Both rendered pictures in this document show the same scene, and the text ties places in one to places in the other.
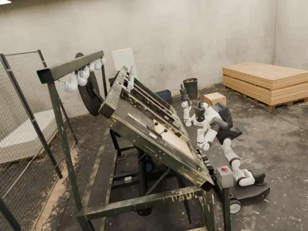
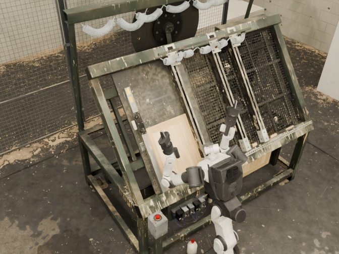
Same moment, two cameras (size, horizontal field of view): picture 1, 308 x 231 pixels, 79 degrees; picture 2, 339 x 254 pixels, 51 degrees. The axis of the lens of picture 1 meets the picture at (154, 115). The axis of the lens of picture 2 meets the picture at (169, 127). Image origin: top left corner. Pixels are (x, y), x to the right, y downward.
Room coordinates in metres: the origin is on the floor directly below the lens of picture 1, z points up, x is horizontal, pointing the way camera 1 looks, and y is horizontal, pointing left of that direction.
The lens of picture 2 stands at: (0.50, -2.06, 3.22)
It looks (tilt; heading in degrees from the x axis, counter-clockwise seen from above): 38 degrees down; 55
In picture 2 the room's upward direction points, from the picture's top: 1 degrees clockwise
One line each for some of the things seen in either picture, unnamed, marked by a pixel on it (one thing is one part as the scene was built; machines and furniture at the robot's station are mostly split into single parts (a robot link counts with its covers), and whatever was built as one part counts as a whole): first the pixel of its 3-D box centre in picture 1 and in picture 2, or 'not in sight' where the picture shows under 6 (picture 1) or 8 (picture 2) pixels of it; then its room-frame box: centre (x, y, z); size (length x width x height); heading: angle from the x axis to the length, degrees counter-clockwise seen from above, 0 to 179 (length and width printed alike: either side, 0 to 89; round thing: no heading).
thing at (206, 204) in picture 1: (146, 164); (193, 155); (2.49, 0.28, 0.41); 2.20 x 1.38 x 0.83; 0
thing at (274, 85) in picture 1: (258, 81); not in sight; (5.39, -3.31, 0.39); 2.46 x 1.05 x 0.78; 4
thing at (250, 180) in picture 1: (243, 177); not in sight; (1.94, -1.03, 0.28); 0.21 x 0.20 x 0.13; 90
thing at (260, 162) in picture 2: not in sight; (243, 160); (2.84, -0.18, 0.52); 0.90 x 0.02 x 0.55; 0
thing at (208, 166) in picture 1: (205, 163); (194, 207); (1.89, -0.50, 0.69); 0.50 x 0.14 x 0.24; 0
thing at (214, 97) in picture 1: (212, 102); not in sight; (4.97, -1.73, 0.20); 0.61 x 0.53 x 0.40; 4
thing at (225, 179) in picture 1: (224, 177); (157, 225); (1.45, -0.57, 0.84); 0.12 x 0.12 x 0.18; 0
